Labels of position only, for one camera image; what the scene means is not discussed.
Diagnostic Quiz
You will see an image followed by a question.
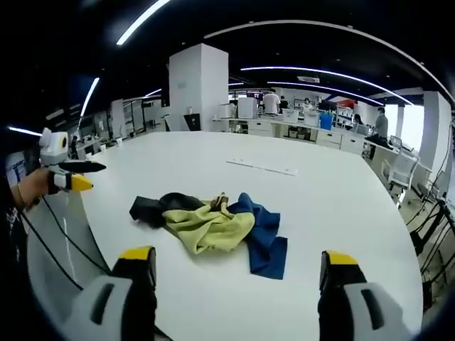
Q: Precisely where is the white office chair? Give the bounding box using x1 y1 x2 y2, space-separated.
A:
382 147 421 209

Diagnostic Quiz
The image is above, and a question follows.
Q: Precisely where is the white desk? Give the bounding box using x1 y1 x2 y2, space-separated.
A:
362 136 415 159

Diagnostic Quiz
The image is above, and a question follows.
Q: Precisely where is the long ceiling light strip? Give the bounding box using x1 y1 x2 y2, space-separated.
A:
116 0 172 46
79 77 101 119

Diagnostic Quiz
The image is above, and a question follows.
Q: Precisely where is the curved ceiling light strip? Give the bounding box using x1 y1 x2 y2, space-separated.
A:
240 65 415 107

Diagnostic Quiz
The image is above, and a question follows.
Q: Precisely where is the long white cabinet counter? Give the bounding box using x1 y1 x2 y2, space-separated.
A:
212 116 367 154

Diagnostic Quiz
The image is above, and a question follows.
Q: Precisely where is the black leaning board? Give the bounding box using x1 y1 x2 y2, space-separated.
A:
183 113 201 132

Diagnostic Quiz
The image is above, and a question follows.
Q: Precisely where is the black cable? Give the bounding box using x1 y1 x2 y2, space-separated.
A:
21 194 112 293

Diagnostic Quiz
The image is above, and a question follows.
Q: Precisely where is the white flat strip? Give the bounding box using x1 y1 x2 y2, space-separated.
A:
226 159 298 177

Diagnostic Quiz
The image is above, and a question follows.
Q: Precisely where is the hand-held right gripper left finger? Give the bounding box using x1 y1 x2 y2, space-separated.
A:
58 246 158 341

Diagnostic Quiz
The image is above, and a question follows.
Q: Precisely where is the yellow blue black garment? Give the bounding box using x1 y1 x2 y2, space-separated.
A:
128 191 289 281

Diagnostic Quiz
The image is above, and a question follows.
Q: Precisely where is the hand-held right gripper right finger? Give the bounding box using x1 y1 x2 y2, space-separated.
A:
317 249 414 341

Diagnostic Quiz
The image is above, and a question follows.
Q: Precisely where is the black folding stand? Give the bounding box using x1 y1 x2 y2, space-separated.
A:
407 197 455 310

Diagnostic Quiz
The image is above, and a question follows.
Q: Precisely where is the person's dark clothing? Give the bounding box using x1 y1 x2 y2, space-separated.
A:
0 173 35 320

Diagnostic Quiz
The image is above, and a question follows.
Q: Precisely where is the white box appliance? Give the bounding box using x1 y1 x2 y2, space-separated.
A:
237 97 258 120

